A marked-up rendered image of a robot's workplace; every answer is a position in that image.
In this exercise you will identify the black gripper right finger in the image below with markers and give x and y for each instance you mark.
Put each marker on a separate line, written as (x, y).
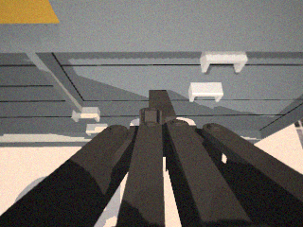
(264, 192)

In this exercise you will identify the grey tool chest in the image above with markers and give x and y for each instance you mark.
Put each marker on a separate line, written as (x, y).
(103, 57)

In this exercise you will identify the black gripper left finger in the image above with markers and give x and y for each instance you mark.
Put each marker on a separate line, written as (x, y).
(76, 193)

